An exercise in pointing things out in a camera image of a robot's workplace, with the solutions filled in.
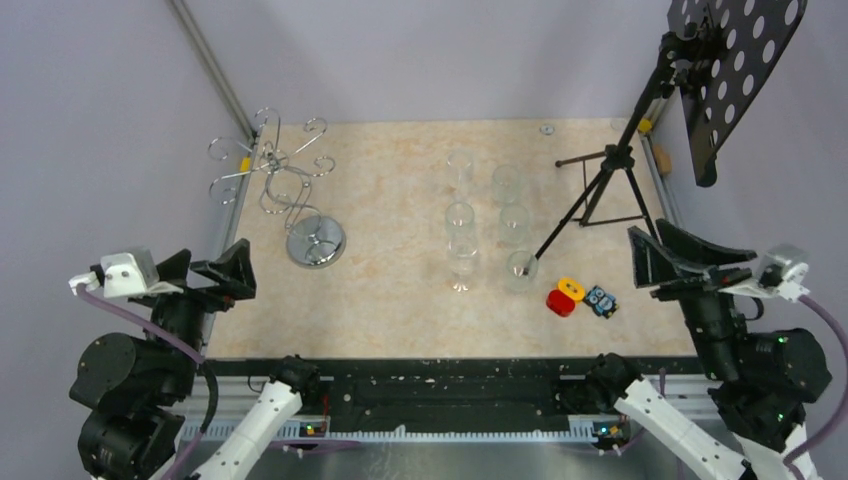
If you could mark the black tripod stand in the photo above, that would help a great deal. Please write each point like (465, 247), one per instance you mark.
(619, 156)

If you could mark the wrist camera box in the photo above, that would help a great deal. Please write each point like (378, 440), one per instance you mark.
(780, 274)
(127, 274)

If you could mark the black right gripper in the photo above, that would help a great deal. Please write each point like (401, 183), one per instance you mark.
(654, 264)

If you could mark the chrome wine glass rack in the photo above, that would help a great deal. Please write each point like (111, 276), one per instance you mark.
(312, 239)

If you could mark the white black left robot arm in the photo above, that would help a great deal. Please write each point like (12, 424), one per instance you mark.
(130, 384)

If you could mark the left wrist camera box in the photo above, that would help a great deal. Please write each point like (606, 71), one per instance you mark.
(127, 274)

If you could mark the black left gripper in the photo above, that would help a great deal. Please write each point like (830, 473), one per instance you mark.
(234, 270)

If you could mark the white cable duct strip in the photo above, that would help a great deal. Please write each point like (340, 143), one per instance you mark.
(304, 432)

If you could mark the clear plain wine glass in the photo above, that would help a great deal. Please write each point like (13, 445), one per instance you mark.
(460, 164)

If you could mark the blue toy robot block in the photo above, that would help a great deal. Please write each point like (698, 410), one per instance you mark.
(601, 302)

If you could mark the aluminium corner frame post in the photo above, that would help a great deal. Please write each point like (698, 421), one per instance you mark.
(206, 57)

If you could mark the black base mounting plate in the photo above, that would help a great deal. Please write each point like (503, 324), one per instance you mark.
(441, 396)

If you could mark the cut pattern stemmed glass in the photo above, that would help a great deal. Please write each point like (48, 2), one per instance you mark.
(506, 184)
(513, 224)

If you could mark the black perforated stand plate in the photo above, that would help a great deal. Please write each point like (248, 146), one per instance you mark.
(730, 49)

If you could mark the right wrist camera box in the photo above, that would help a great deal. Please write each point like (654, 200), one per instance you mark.
(780, 274)

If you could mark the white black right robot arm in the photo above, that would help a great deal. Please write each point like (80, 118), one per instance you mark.
(761, 381)

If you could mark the red toy block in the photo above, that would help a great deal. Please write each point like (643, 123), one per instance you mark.
(560, 304)

